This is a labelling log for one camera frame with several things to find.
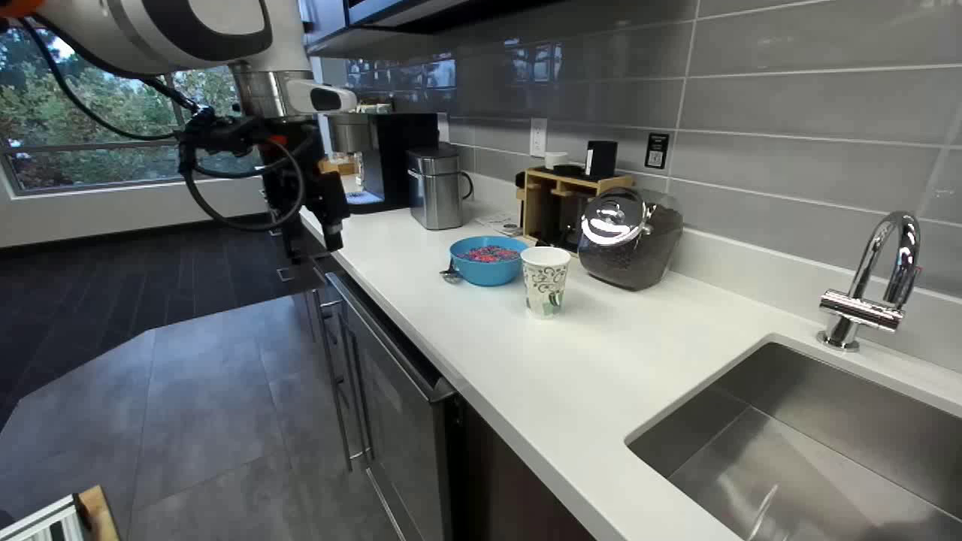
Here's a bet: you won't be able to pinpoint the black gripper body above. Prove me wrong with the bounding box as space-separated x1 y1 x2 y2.
265 116 350 211

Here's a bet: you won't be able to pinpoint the chrome round jug lid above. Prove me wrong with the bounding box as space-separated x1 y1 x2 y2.
576 191 655 253

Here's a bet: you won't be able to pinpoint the glass jug with coffee beans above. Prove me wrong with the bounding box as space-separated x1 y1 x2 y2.
575 191 686 294

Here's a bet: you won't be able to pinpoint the small wooden tray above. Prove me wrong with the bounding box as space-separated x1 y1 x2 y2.
314 150 366 185

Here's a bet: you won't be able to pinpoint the black coffee machine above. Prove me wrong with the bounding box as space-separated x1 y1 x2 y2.
328 107 441 216

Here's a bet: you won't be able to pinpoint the stainless steel canister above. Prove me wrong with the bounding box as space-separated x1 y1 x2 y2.
406 144 474 236

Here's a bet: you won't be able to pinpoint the red food pieces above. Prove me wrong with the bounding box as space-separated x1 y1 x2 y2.
459 244 520 267

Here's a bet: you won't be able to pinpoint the blue bowl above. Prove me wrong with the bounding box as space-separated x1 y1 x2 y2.
444 231 533 288

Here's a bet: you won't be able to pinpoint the dark upper cabinet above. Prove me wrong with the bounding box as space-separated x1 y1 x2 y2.
298 0 564 61

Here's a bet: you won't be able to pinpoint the large window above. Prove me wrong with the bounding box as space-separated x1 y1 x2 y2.
0 17 251 198

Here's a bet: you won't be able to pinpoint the wooden countertop organizer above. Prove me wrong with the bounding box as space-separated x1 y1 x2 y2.
515 167 639 249

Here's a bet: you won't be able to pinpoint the stainless steel dishwasher front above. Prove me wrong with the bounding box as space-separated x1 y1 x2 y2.
313 263 456 541

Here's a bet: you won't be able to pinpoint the white patterned paper cup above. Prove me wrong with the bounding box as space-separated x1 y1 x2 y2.
517 244 575 320

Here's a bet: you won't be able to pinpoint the black cup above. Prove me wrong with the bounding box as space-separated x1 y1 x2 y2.
584 139 623 185

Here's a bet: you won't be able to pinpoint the wooden framed board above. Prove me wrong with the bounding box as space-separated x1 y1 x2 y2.
0 485 124 541

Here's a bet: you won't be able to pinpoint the stainless steel sink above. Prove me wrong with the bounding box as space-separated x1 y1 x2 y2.
626 335 962 541

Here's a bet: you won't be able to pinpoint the chrome kitchen faucet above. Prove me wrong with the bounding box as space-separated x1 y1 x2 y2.
815 209 923 354

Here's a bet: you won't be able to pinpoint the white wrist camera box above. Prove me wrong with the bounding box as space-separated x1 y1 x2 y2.
281 79 361 119

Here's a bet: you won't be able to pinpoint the white wall switch plate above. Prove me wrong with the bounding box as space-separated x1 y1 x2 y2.
526 119 553 159

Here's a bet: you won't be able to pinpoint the black wall outlet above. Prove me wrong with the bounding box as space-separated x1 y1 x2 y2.
642 130 673 171

